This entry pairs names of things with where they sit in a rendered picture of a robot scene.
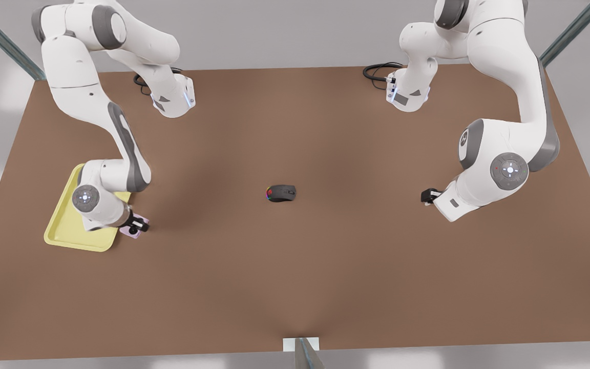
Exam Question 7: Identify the pink flat pad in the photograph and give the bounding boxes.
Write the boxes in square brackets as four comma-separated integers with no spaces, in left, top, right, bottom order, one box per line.
[119,215,151,240]

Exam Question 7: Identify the yellow tray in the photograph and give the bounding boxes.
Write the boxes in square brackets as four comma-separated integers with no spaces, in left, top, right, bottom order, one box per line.
[44,163,132,253]

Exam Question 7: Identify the black computer mouse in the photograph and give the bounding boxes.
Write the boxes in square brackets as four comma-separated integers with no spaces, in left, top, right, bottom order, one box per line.
[266,184,297,203]

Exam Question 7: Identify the black cable loop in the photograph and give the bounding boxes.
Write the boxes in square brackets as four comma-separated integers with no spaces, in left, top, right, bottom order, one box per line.
[133,67,184,97]
[363,62,405,91]

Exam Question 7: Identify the silver frame post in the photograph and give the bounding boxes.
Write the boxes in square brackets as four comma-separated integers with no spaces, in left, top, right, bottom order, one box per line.
[540,0,590,68]
[283,337,326,369]
[0,0,46,81]

